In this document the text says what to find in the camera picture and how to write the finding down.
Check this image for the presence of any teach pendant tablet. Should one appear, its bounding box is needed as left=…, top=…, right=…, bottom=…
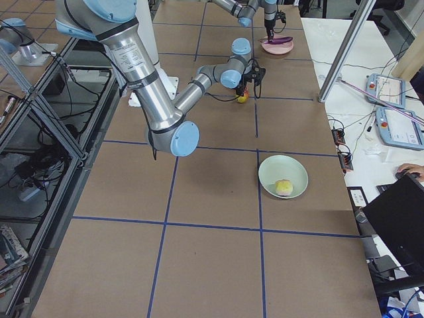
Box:
left=376, top=106, right=423, bottom=150
left=366, top=73, right=406, bottom=109

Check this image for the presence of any far teach pendant tablet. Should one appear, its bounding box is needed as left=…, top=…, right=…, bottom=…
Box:
left=366, top=73, right=406, bottom=109

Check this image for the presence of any grabber reaching stick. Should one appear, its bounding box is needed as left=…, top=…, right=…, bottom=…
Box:
left=337, top=78, right=423, bottom=125

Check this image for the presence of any purple eggplant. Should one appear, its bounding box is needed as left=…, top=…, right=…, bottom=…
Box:
left=259, top=36, right=293, bottom=45

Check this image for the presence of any aluminium frame post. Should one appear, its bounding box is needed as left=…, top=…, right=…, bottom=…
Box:
left=318, top=0, right=376, bottom=103

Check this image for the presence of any near teach pendant tablet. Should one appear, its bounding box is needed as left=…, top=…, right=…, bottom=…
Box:
left=376, top=106, right=423, bottom=150

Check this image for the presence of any red yellow pomegranate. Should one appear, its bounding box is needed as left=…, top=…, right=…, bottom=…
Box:
left=236, top=93, right=249, bottom=103

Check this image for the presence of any black laptop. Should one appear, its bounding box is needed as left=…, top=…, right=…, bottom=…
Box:
left=363, top=174, right=423, bottom=276

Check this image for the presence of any stack of books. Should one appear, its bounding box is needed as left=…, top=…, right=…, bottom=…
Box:
left=1, top=224, right=29, bottom=293

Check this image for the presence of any orange power strip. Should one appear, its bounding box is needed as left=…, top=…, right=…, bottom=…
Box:
left=331, top=128, right=354, bottom=174

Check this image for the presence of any green plate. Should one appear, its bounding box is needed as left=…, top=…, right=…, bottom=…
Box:
left=258, top=155, right=309, bottom=199

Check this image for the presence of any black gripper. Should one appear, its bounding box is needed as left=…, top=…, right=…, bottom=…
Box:
left=235, top=66, right=266, bottom=96
left=264, top=12, right=276, bottom=42

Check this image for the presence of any pink green peach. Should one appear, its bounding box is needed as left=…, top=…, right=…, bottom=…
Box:
left=274, top=180, right=293, bottom=197

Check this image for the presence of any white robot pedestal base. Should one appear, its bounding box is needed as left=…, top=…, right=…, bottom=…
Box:
left=127, top=0, right=180, bottom=109

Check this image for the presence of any black computer mouse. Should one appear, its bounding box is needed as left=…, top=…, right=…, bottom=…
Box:
left=395, top=170, right=410, bottom=180

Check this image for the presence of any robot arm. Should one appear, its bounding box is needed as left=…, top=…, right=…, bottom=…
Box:
left=211, top=0, right=278, bottom=42
left=55, top=1, right=252, bottom=156

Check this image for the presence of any pink plate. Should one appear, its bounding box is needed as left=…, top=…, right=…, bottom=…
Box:
left=260, top=35, right=294, bottom=55

